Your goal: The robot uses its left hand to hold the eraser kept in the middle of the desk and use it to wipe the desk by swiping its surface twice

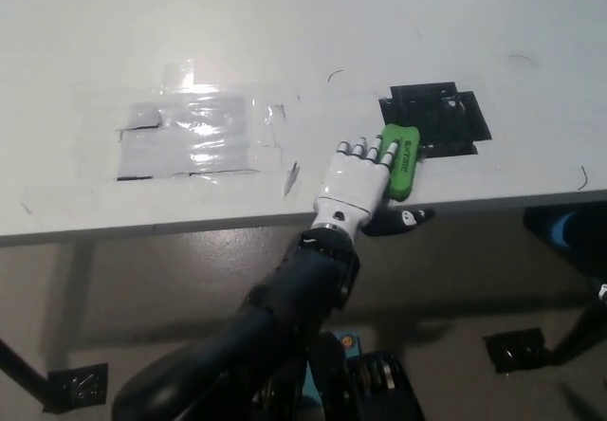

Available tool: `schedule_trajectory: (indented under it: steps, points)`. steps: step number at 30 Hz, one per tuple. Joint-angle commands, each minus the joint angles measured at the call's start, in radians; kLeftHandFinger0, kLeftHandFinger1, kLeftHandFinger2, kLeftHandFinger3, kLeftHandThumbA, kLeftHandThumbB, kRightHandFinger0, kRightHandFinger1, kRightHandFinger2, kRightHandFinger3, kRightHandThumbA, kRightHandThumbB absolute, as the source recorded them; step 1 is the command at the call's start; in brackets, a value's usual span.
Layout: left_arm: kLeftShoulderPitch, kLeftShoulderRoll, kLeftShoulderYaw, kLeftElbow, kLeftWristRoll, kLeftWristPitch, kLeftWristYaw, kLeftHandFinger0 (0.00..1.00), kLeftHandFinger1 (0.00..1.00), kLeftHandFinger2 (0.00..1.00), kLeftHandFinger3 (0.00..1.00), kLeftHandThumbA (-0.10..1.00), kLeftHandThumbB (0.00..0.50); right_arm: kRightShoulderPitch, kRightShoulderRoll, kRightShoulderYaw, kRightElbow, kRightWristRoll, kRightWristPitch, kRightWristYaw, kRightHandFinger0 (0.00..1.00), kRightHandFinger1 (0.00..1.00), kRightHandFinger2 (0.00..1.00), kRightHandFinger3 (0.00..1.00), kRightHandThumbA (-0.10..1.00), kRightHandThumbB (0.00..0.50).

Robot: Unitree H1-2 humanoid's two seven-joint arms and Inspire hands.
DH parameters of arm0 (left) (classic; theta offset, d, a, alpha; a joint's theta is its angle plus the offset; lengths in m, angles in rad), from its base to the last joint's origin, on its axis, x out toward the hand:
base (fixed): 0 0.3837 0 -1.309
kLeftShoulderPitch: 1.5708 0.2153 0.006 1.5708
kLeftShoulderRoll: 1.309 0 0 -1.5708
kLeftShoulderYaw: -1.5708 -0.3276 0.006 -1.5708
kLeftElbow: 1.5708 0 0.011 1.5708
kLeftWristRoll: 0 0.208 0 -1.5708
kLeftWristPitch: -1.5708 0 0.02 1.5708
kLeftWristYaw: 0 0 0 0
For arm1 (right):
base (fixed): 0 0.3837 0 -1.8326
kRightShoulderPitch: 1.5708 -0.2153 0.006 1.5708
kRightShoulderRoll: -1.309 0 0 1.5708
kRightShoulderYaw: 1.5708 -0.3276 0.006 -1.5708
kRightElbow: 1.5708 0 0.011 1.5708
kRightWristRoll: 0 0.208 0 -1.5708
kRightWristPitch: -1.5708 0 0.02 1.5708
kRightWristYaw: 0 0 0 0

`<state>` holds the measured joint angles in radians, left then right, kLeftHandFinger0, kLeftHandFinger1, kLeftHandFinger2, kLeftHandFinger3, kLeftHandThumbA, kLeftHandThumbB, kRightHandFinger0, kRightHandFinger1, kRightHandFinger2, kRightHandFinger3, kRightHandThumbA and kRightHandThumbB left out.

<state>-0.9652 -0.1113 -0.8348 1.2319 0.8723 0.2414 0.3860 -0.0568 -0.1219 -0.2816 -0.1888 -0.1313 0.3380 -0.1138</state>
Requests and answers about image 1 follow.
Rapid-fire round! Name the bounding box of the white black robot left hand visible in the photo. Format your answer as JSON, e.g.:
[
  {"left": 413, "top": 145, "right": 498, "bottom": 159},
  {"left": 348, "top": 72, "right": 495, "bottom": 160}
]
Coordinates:
[{"left": 310, "top": 136, "right": 435, "bottom": 242}]

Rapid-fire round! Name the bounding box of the green whiteboard eraser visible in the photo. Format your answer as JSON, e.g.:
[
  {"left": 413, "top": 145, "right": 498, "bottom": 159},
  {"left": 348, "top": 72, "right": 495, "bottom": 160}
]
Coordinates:
[{"left": 378, "top": 123, "right": 424, "bottom": 203}]

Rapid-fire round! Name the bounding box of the black tape square patch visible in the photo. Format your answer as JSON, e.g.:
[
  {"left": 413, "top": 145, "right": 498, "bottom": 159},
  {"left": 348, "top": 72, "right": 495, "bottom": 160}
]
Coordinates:
[{"left": 377, "top": 81, "right": 493, "bottom": 159}]

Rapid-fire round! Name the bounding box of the clear glossy tape patch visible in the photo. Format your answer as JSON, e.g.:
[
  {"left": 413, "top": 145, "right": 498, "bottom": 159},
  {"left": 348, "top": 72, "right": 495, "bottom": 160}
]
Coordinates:
[{"left": 70, "top": 58, "right": 303, "bottom": 188}]

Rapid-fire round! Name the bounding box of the teal tp-link box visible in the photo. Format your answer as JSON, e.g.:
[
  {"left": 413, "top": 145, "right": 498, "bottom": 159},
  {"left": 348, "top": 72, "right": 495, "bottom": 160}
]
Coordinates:
[{"left": 303, "top": 329, "right": 364, "bottom": 398}]

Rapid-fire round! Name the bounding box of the black object with blue patch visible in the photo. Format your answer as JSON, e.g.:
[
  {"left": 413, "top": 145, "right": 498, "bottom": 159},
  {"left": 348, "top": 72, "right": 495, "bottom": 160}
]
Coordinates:
[{"left": 523, "top": 206, "right": 607, "bottom": 270}]

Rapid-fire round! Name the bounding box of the black floor tape patch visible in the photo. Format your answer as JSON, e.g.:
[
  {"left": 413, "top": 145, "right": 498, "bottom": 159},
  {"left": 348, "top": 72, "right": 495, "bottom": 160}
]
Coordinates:
[
  {"left": 45, "top": 362, "right": 109, "bottom": 413},
  {"left": 483, "top": 327, "right": 549, "bottom": 375}
]

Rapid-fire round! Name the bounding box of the black table leg bar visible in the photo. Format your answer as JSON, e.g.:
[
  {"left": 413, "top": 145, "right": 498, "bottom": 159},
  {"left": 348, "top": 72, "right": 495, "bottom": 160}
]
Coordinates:
[
  {"left": 0, "top": 338, "right": 53, "bottom": 412},
  {"left": 552, "top": 297, "right": 607, "bottom": 365}
]

